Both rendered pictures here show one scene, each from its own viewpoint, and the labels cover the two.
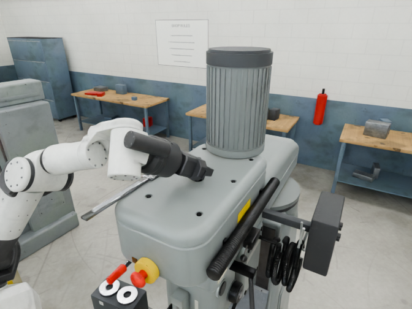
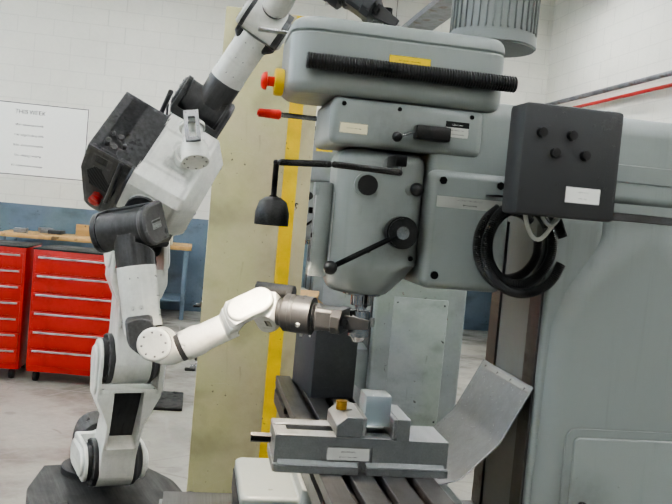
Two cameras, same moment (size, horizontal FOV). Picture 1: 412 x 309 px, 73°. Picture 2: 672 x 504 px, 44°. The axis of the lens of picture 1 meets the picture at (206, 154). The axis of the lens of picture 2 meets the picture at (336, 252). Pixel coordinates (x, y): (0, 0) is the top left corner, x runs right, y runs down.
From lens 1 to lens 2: 1.69 m
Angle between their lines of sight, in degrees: 53
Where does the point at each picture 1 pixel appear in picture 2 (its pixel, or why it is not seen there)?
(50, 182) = (263, 22)
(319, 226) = (515, 112)
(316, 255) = (510, 172)
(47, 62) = not seen: hidden behind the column
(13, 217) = (231, 57)
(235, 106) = not seen: outside the picture
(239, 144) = (465, 17)
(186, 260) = (295, 46)
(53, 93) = not seen: hidden behind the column
